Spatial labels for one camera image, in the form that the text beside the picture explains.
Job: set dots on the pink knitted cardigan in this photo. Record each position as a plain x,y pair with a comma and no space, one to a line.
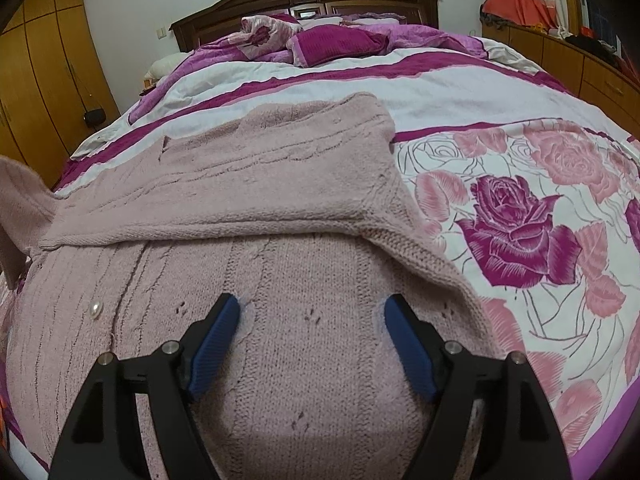
280,210

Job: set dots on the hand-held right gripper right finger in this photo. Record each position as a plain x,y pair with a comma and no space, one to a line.
407,352

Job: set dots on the wooden wardrobe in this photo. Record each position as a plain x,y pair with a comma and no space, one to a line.
45,70

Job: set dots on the floral pink pillow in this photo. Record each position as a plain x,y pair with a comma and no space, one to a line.
265,35

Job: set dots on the small black bag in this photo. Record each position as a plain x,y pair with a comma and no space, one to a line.
94,117

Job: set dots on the cream pillow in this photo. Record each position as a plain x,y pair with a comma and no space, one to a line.
162,66

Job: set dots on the floral magenta white bedspread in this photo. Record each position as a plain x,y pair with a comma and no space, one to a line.
500,110

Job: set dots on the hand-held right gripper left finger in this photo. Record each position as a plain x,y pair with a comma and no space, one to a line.
215,347

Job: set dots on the magenta pillows and blanket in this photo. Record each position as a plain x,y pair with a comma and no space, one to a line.
335,45

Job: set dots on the dark wooden headboard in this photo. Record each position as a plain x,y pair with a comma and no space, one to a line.
310,2

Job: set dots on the dark clothes pile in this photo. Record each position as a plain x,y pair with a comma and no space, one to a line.
595,41

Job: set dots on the wooden sideboard cabinet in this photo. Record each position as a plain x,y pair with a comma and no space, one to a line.
575,67

